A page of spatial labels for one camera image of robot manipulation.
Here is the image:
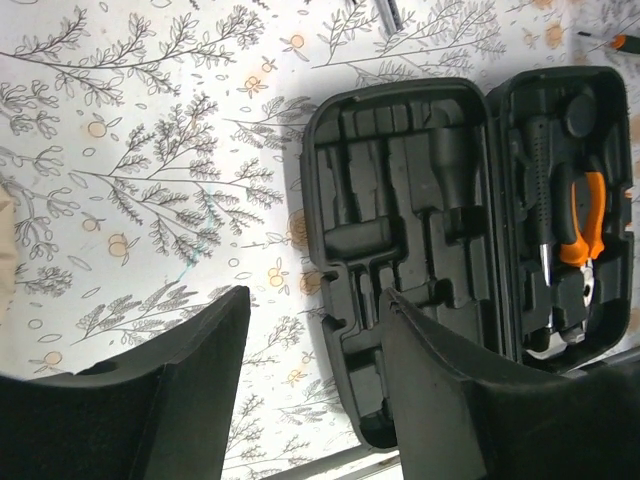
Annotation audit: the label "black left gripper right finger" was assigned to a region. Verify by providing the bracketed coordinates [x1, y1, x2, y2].
[379, 289, 639, 479]

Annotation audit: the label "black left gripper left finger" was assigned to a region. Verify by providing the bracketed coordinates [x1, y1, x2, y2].
[1, 286, 250, 479]

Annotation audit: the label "black plastic tool case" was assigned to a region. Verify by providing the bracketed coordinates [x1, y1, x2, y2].
[300, 66, 634, 451]

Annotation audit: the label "orange handled pliers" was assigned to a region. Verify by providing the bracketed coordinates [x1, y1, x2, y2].
[552, 159, 609, 346]

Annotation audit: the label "steel claw hammer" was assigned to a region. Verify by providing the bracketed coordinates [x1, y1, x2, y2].
[522, 115, 591, 361]

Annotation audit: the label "cream cloth bag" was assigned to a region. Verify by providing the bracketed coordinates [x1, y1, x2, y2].
[0, 188, 18, 321]

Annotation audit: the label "floral table cloth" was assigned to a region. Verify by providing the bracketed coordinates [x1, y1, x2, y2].
[1, 1, 639, 479]

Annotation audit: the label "large black orange screwdriver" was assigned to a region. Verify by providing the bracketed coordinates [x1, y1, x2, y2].
[375, 0, 403, 36]

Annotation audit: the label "precision screwdriver orange black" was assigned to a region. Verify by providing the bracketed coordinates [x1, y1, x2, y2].
[577, 31, 640, 55]

